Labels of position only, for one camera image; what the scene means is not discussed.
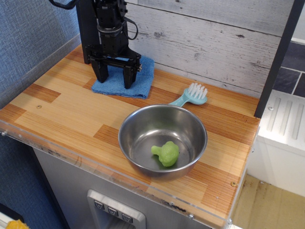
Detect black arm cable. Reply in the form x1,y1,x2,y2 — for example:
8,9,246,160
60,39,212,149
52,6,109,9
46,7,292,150
49,0,139,41

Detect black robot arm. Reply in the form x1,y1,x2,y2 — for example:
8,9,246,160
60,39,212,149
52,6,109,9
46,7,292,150
86,0,142,89

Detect silver button control panel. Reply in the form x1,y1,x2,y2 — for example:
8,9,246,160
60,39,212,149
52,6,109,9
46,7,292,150
87,189,146,229

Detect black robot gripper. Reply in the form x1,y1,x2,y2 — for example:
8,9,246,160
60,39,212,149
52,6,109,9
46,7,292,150
86,31,142,89

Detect green toy broccoli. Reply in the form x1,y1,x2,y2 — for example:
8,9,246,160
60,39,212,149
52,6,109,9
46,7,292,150
151,141,179,167

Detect white ribbed cabinet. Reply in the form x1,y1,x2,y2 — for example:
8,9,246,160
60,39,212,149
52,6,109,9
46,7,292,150
247,90,305,196

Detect clear acrylic table edge guard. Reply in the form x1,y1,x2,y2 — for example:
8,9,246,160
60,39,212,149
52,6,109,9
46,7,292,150
0,115,260,229

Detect stainless steel bowl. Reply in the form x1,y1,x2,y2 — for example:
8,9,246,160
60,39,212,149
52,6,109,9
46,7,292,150
118,104,208,181

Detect teal dish brush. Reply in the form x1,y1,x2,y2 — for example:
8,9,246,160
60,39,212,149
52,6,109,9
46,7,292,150
170,83,208,107

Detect dark right frame post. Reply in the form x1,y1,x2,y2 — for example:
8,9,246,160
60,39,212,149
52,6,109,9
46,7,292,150
254,0,305,118

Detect blue microfibre towel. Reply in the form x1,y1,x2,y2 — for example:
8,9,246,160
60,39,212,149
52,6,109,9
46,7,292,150
91,56,154,99

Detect yellow object at corner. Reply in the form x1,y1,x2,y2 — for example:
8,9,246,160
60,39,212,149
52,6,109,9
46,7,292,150
5,220,30,229

